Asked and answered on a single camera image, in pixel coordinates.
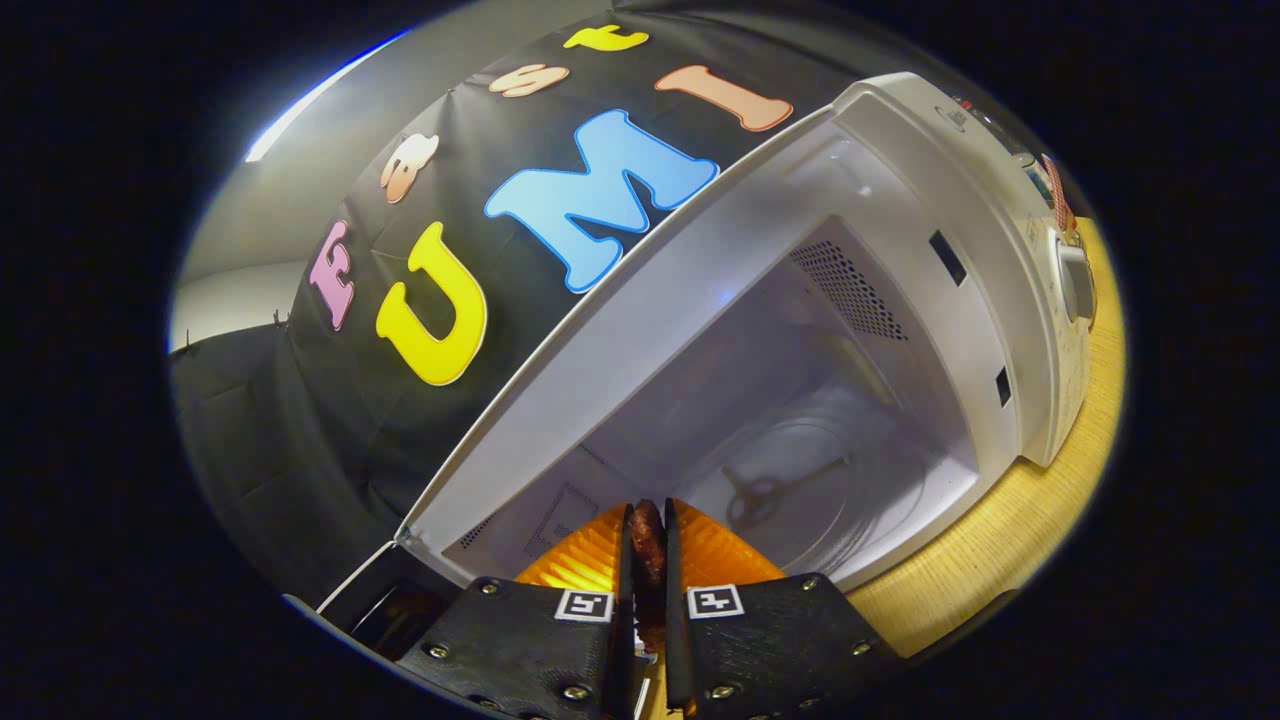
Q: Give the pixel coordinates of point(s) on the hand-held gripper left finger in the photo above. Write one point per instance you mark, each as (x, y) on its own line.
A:
(624, 620)

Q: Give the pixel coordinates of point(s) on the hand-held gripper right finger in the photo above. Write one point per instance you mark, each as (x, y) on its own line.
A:
(674, 620)

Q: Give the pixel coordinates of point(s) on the dark red meat piece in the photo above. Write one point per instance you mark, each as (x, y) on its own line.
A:
(648, 550)

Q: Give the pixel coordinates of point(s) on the white toaster oven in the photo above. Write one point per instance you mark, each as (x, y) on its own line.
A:
(700, 250)

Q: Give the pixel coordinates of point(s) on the glass turntable plate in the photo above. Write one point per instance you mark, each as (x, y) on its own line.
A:
(830, 500)

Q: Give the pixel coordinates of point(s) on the red striped straw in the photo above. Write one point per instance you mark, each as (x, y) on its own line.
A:
(1056, 190)

